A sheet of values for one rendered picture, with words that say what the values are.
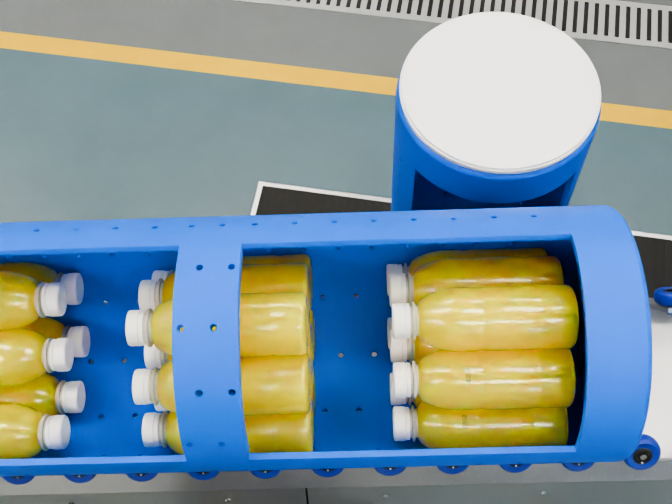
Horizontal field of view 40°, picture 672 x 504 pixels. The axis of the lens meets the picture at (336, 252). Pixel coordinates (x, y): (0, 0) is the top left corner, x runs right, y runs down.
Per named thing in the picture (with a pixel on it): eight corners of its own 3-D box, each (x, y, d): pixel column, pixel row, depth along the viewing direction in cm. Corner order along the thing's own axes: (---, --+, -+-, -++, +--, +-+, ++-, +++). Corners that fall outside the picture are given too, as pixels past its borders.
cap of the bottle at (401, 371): (409, 399, 102) (393, 399, 102) (408, 364, 103) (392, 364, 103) (411, 396, 98) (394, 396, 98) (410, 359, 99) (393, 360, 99)
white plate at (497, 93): (367, 46, 131) (367, 52, 132) (453, 199, 119) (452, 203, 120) (540, -13, 135) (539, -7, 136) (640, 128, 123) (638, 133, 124)
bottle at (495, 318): (582, 347, 94) (410, 351, 95) (567, 349, 101) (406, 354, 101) (578, 280, 95) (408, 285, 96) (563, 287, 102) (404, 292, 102)
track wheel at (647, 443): (664, 441, 108) (659, 431, 110) (626, 442, 108) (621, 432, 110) (660, 472, 110) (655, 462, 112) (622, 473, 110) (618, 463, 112)
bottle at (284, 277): (306, 260, 102) (148, 265, 102) (308, 323, 101) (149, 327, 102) (310, 263, 109) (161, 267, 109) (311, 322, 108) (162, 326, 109)
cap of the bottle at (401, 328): (411, 337, 96) (393, 338, 96) (409, 339, 100) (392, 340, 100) (409, 300, 97) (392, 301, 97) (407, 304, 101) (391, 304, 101)
